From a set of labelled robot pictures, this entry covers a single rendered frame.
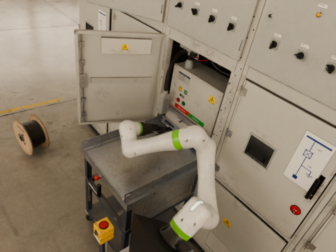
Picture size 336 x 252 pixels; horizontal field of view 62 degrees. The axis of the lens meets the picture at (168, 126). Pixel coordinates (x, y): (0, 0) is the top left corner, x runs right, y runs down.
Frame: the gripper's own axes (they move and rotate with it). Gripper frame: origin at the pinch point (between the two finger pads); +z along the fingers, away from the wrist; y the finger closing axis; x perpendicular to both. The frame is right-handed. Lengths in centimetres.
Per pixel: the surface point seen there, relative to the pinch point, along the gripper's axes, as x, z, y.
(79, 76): 9, -44, -55
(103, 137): -24.9, -27.2, -27.6
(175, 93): 20.9, 15.8, -17.9
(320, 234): 5, 15, 111
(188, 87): 31.6, 11.9, -5.6
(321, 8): 98, -19, 63
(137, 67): 28, -8, -42
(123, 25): 48, -1, -86
